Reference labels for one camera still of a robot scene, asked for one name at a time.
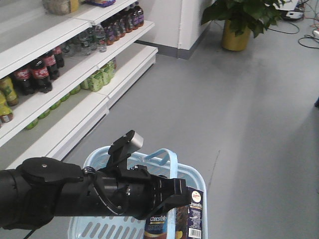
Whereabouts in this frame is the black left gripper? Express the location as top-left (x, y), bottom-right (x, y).
top-left (93, 165), bottom-right (189, 220)

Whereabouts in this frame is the light blue plastic basket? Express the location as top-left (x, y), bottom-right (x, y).
top-left (68, 149), bottom-right (208, 239)

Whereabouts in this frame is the Chocofello cookie box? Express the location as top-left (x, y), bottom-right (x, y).
top-left (143, 187), bottom-right (204, 239)

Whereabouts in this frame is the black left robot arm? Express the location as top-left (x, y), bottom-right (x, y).
top-left (0, 157), bottom-right (190, 230)

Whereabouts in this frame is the white supermarket shelving unit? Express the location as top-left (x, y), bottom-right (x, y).
top-left (0, 0), bottom-right (158, 169)

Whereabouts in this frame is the yellow plant pot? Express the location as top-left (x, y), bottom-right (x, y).
top-left (221, 20), bottom-right (252, 51)

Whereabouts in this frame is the potted green plant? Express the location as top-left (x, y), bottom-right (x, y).
top-left (201, 0), bottom-right (286, 38)

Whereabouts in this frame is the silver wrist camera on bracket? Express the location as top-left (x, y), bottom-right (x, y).
top-left (107, 130), bottom-right (144, 170)

